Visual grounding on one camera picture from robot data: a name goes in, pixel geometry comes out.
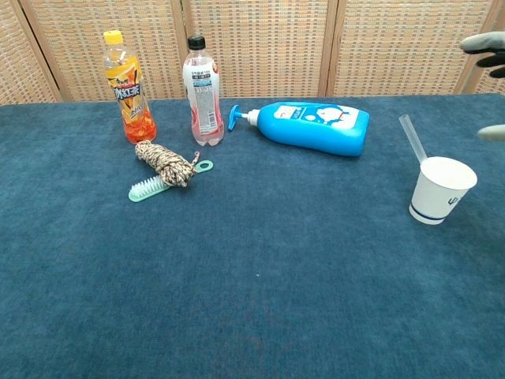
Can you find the transparent plastic straw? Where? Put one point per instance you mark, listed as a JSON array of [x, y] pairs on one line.
[[412, 138]]

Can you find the woven bamboo folding screen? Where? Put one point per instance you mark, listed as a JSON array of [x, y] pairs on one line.
[[268, 47]]

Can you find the blue carpet table cover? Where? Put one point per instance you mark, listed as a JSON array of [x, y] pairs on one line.
[[252, 256]]

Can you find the blue detergent pump bottle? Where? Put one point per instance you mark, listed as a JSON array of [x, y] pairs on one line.
[[315, 128]]

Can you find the pink drink bottle black cap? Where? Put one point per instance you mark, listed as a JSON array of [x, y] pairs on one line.
[[203, 98]]

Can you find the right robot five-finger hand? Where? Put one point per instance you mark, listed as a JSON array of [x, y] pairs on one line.
[[487, 42]]

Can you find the orange iced tea bottle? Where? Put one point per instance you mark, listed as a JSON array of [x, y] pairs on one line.
[[132, 98]]

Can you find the white paper cup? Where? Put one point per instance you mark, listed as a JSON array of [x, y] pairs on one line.
[[438, 193]]

